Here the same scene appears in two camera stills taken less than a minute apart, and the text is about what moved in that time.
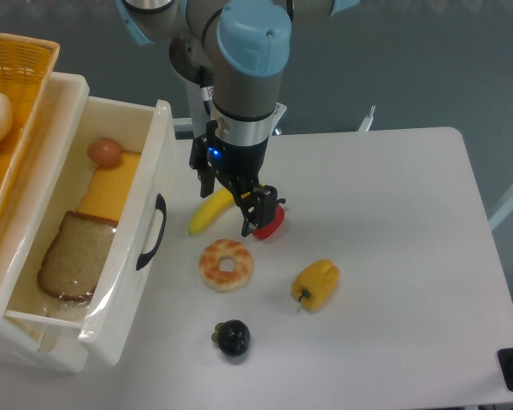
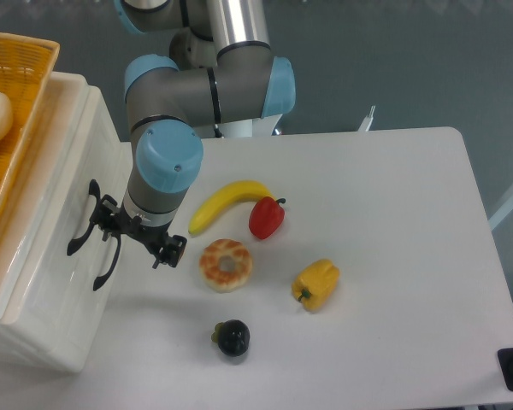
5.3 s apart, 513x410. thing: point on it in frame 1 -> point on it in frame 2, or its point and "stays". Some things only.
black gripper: x=239 y=166 -> x=112 y=220
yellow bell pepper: x=315 y=284 stays
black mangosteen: x=232 y=336 stays
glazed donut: x=226 y=265 stays
